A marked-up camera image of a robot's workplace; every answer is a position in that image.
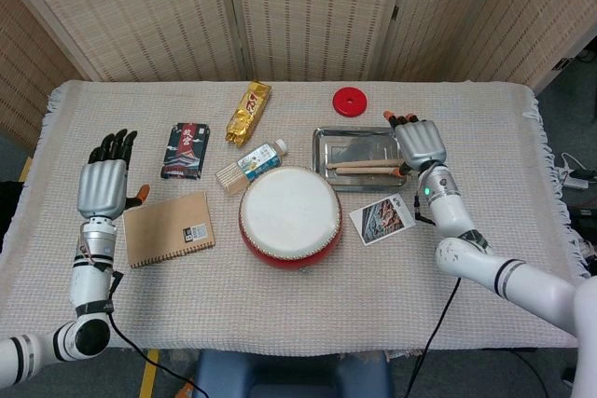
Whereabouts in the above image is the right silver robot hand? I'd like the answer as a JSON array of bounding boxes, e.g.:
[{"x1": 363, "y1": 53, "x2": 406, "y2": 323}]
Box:
[{"x1": 382, "y1": 111, "x2": 448, "y2": 176}]

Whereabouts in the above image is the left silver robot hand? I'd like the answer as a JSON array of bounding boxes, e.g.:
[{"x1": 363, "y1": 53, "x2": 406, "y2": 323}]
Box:
[{"x1": 76, "y1": 129, "x2": 151, "y2": 221}]

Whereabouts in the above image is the wooden drumstick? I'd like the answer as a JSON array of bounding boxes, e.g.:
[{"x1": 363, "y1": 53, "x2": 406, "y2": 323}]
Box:
[
  {"x1": 335, "y1": 165, "x2": 403, "y2": 177},
  {"x1": 326, "y1": 158, "x2": 403, "y2": 170}
]

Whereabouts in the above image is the red drum with white skin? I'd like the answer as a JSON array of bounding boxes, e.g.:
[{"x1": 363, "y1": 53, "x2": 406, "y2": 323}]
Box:
[{"x1": 238, "y1": 165, "x2": 344, "y2": 273}]

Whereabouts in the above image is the stainless steel tray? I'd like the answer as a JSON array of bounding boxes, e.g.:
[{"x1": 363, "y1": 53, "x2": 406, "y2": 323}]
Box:
[{"x1": 311, "y1": 126, "x2": 412, "y2": 192}]

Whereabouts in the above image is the kraft spiral notebook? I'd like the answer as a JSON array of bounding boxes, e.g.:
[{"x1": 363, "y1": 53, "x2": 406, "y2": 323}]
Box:
[{"x1": 121, "y1": 190, "x2": 217, "y2": 270}]

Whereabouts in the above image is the red plastic disc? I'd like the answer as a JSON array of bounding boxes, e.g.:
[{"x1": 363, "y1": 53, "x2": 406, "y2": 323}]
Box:
[{"x1": 332, "y1": 87, "x2": 369, "y2": 117}]

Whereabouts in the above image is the photo postcard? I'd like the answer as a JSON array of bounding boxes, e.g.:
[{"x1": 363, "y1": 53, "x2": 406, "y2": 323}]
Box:
[{"x1": 348, "y1": 193, "x2": 417, "y2": 247}]

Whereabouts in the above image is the dark box with palace print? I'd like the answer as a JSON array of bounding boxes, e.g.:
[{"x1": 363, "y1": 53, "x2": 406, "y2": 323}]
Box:
[{"x1": 160, "y1": 122, "x2": 211, "y2": 181}]

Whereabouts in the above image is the clear toothpick box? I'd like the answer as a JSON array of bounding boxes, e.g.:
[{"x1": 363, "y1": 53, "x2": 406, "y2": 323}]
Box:
[{"x1": 214, "y1": 161, "x2": 248, "y2": 195}]

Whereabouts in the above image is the plastic drink bottle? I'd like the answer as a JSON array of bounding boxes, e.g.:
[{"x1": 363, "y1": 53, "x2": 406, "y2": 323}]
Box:
[{"x1": 236, "y1": 138, "x2": 289, "y2": 184}]

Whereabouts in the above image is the white power strip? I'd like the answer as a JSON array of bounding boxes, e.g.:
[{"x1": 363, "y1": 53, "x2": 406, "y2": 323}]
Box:
[{"x1": 562, "y1": 152, "x2": 597, "y2": 192}]

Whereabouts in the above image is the gold foil snack pack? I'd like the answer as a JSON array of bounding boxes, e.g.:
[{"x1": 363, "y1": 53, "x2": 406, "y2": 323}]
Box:
[{"x1": 225, "y1": 81, "x2": 272, "y2": 146}]

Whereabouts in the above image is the woven folding screen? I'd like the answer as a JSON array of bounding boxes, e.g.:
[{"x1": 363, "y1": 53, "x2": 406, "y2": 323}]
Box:
[{"x1": 0, "y1": 0, "x2": 597, "y2": 147}]

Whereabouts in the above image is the beige woven tablecloth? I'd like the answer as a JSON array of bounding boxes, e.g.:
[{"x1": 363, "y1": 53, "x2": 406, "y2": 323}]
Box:
[{"x1": 0, "y1": 79, "x2": 593, "y2": 352}]

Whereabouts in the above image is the navy blue seat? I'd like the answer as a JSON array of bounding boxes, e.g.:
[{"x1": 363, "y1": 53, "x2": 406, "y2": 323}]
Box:
[{"x1": 192, "y1": 349, "x2": 394, "y2": 398}]

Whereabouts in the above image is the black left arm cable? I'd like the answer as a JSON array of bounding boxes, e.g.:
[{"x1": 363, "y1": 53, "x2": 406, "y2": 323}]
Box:
[{"x1": 109, "y1": 271, "x2": 206, "y2": 398}]

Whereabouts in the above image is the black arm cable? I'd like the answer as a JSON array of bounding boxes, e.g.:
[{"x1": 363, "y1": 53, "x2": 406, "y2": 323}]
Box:
[
  {"x1": 109, "y1": 271, "x2": 206, "y2": 398},
  {"x1": 404, "y1": 276, "x2": 463, "y2": 398}
]

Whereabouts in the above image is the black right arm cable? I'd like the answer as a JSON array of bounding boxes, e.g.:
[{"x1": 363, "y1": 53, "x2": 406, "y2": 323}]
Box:
[{"x1": 404, "y1": 276, "x2": 463, "y2": 398}]

